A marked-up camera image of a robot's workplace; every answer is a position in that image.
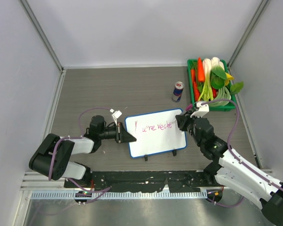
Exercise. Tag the green toy leafy vegetable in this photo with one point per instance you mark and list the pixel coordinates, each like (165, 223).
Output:
(219, 77)

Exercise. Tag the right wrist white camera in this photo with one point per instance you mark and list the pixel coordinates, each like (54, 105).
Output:
(202, 108)

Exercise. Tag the large orange toy carrot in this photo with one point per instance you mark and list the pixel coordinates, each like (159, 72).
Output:
(200, 75)

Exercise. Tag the blue framed whiteboard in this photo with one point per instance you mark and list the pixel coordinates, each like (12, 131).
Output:
(155, 132)

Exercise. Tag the white slotted cable duct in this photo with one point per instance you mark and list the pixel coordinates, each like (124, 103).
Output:
(74, 194)

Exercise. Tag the wrist white camera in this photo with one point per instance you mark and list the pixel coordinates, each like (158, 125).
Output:
(202, 108)
(115, 114)

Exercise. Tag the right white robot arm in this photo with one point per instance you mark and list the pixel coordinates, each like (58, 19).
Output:
(230, 169)

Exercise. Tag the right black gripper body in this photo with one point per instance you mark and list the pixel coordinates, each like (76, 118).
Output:
(187, 123)

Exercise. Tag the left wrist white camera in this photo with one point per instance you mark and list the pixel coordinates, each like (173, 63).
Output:
(115, 114)

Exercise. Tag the blue silver energy drink can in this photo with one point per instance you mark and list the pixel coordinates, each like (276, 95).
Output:
(177, 92)

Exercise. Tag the magenta capped marker pen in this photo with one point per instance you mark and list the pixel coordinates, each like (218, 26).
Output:
(185, 111)

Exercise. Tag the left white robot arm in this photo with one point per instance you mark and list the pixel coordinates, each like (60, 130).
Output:
(52, 157)

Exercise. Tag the pale green toy beans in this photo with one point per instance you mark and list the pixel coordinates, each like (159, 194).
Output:
(223, 93)

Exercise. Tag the green plastic tray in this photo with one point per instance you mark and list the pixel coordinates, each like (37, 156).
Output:
(225, 108)

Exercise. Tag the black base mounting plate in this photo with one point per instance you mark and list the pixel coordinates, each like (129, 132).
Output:
(178, 181)

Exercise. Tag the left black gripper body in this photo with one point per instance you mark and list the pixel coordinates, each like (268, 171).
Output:
(118, 132)

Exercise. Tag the small orange toy carrot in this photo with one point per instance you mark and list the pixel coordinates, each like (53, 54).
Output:
(194, 85)

